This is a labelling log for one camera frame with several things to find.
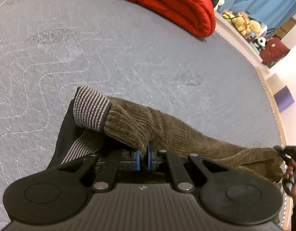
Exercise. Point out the purple box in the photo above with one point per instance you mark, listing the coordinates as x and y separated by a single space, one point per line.
285 98

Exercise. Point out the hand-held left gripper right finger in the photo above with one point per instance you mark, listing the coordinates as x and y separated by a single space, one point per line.
149 160

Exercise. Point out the yellow plush toy red scarf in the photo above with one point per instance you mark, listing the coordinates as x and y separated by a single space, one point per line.
241 21

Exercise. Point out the yellow plush bear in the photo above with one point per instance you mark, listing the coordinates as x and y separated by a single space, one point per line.
255 27

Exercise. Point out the panda plush toy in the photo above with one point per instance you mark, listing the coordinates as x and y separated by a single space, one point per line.
261 42

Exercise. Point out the red quilt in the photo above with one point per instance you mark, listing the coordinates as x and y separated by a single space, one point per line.
176 2

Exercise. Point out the grey quilted mattress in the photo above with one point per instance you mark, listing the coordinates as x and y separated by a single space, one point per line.
114 53

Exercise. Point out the white plush toy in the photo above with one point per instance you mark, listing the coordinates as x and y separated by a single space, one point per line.
219 3

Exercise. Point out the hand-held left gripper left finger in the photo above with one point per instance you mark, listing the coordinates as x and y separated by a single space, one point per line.
138 160

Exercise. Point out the blue curtain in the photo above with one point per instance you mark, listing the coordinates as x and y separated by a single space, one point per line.
270 0

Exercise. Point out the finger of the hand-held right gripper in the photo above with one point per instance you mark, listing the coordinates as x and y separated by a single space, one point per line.
280 151

